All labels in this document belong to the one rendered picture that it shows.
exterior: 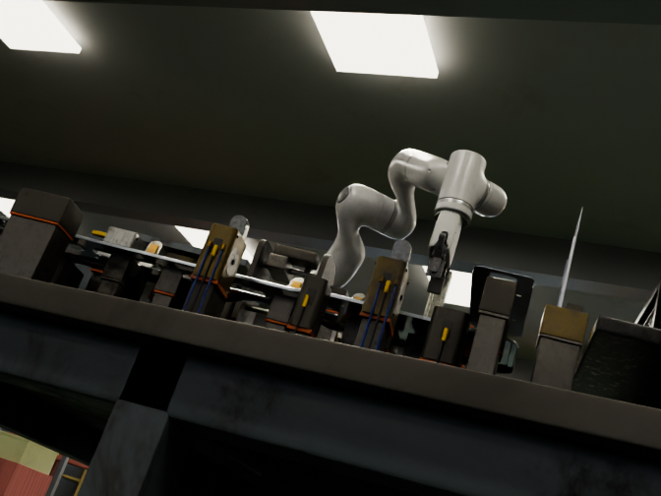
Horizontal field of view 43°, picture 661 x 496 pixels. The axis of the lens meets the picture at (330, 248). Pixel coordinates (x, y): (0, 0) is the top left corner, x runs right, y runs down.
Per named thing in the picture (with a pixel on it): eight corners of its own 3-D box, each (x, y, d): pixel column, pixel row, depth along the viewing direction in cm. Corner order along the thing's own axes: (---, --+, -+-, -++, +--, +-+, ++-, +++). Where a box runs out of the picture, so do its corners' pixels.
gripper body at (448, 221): (436, 221, 191) (424, 266, 187) (436, 201, 182) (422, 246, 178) (468, 229, 190) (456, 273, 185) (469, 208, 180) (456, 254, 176)
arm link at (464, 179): (462, 221, 192) (429, 204, 189) (475, 173, 197) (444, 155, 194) (484, 212, 185) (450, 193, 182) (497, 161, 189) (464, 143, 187)
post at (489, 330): (443, 447, 125) (487, 275, 135) (443, 454, 129) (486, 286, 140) (476, 456, 124) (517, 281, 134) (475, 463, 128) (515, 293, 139)
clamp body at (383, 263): (317, 429, 141) (374, 247, 154) (326, 444, 152) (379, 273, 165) (353, 440, 140) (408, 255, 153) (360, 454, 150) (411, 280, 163)
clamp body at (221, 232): (138, 381, 152) (206, 215, 165) (157, 398, 163) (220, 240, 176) (170, 390, 151) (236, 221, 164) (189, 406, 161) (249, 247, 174)
